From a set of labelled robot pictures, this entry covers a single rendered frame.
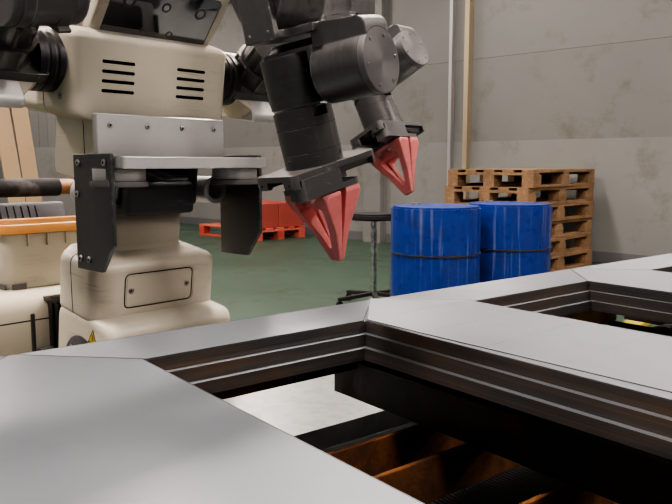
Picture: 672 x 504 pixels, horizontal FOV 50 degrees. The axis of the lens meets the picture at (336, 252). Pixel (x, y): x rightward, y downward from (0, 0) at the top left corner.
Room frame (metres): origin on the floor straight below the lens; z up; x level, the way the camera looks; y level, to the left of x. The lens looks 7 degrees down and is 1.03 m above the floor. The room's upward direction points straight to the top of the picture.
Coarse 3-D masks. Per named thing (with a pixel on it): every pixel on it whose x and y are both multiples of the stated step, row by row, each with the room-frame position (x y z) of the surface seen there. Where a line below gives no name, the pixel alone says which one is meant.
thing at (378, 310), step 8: (376, 304) 0.88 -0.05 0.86; (384, 304) 0.88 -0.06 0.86; (392, 304) 0.88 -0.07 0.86; (400, 304) 0.88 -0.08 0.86; (408, 304) 0.88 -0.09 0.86; (416, 304) 0.88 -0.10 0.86; (424, 304) 0.88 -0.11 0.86; (432, 304) 0.88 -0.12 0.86; (440, 304) 0.88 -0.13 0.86; (368, 312) 0.83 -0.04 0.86; (376, 312) 0.83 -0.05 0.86; (384, 312) 0.83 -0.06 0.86; (392, 312) 0.83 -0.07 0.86; (400, 312) 0.83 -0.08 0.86
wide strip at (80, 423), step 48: (0, 384) 0.56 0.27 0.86; (48, 384) 0.56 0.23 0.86; (96, 384) 0.56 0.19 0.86; (144, 384) 0.56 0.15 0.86; (192, 384) 0.56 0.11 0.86; (0, 432) 0.45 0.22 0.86; (48, 432) 0.45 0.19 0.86; (96, 432) 0.45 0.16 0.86; (144, 432) 0.45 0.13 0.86; (192, 432) 0.45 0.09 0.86; (240, 432) 0.45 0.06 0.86; (0, 480) 0.38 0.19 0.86; (48, 480) 0.38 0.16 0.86; (96, 480) 0.38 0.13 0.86; (144, 480) 0.38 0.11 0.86; (192, 480) 0.38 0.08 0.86; (240, 480) 0.38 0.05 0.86; (288, 480) 0.38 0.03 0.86; (336, 480) 0.38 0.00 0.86
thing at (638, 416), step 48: (576, 288) 1.05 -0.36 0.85; (624, 288) 1.03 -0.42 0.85; (288, 336) 0.73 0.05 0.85; (336, 336) 0.77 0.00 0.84; (384, 336) 0.77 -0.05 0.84; (432, 336) 0.72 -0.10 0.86; (240, 384) 0.68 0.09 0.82; (480, 384) 0.65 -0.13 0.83; (528, 384) 0.61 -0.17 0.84; (576, 384) 0.58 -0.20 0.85; (624, 384) 0.56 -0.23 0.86; (624, 432) 0.53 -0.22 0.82
